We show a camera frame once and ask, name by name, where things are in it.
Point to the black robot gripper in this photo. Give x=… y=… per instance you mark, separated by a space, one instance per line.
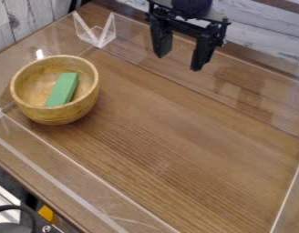
x=192 y=17

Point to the green rectangular block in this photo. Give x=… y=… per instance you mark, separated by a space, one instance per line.
x=63 y=90

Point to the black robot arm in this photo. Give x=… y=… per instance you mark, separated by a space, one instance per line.
x=192 y=18

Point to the brown wooden bowl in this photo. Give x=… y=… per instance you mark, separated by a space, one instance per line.
x=33 y=83

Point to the yellow and black device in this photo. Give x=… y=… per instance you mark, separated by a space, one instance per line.
x=37 y=223

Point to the clear acrylic corner bracket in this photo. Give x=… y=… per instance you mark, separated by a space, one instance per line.
x=98 y=36

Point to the clear acrylic tray wall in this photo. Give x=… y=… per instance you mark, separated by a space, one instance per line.
x=102 y=186

